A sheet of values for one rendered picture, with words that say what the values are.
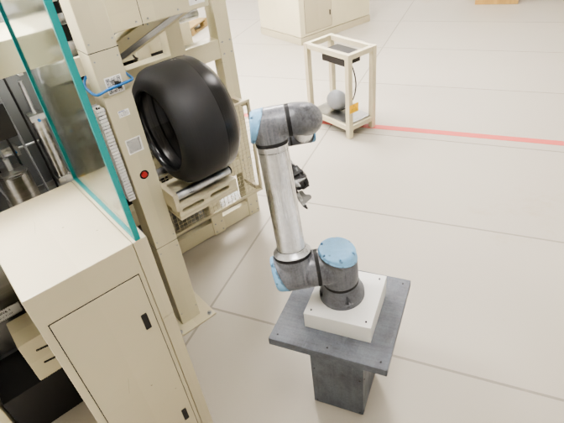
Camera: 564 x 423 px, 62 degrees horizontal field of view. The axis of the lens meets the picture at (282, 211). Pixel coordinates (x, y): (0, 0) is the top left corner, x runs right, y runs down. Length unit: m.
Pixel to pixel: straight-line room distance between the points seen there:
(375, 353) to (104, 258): 1.09
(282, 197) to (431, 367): 1.39
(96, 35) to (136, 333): 1.16
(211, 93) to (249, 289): 1.38
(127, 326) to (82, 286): 0.26
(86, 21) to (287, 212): 1.07
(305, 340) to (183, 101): 1.16
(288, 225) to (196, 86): 0.82
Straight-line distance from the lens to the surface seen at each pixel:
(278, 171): 1.66
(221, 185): 2.49
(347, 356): 1.97
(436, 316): 2.92
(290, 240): 1.78
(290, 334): 2.05
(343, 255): 1.83
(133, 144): 2.27
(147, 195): 2.40
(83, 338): 1.70
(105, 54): 2.13
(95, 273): 1.58
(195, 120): 2.16
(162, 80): 2.24
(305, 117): 1.63
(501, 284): 3.18
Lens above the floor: 2.20
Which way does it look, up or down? 37 degrees down
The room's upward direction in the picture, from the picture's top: 7 degrees counter-clockwise
